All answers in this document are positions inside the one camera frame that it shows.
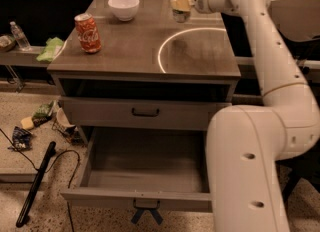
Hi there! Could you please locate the closed grey upper drawer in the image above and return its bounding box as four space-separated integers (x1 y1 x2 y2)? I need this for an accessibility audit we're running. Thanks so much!
59 97 230 131

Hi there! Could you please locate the open grey lower drawer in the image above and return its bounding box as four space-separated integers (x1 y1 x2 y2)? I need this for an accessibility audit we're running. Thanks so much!
62 127 211 212

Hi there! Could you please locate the blue chip bag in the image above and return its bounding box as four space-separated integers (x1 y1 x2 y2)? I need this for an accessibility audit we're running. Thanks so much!
10 127 32 151

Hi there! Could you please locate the white bowl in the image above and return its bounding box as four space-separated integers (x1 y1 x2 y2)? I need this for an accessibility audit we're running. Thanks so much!
108 0 140 21

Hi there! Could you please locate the yellow sponge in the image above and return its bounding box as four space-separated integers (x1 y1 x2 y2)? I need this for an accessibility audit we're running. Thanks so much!
21 117 34 130

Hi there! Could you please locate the grey drawer cabinet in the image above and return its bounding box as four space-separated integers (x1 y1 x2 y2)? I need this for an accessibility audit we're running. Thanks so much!
46 0 242 157

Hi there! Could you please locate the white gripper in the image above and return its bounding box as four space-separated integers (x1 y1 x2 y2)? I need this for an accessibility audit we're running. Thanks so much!
170 0 212 14

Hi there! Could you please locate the orange coca-cola can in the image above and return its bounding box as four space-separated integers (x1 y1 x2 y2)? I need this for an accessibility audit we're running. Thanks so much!
74 13 101 54

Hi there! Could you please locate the clear plastic water bottle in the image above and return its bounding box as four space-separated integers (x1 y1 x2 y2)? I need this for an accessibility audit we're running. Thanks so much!
10 21 31 51

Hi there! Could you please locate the black stick on floor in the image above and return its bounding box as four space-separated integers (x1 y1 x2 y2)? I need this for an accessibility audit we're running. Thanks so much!
16 141 56 228

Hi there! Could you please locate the green snack bag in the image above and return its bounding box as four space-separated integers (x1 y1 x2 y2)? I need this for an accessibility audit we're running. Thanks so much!
32 101 54 127

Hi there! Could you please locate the bowl on left shelf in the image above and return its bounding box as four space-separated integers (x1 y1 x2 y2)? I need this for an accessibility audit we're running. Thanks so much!
0 35 16 52

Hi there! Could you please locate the green cloth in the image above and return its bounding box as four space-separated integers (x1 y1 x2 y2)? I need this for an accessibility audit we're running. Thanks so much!
36 37 64 62

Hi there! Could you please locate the black cable on floor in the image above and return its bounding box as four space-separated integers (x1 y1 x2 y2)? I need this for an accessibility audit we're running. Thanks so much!
0 129 81 232

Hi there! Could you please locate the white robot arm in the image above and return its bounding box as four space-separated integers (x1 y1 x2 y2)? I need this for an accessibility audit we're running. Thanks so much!
171 0 319 232

